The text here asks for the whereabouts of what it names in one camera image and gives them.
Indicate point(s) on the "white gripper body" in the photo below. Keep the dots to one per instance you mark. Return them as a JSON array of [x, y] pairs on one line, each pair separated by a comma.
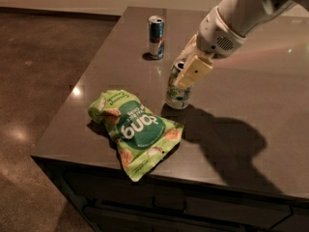
[[214, 37]]

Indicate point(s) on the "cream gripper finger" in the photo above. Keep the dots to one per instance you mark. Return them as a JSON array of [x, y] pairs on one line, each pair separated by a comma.
[[195, 68], [190, 50]]

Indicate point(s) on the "7up soda can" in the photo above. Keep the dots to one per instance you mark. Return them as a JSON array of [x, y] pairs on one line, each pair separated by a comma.
[[176, 97]]

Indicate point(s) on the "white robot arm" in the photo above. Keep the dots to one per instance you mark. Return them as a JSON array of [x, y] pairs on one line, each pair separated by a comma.
[[244, 16]]

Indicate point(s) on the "blue silver energy drink can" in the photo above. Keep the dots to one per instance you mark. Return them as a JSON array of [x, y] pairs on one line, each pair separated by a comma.
[[156, 33]]

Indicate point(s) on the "green rice chip bag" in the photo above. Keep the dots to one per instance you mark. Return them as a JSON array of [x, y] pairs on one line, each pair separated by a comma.
[[143, 139]]

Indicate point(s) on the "dark cabinet drawer front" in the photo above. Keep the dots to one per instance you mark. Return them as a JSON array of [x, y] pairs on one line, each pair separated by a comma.
[[182, 199]]

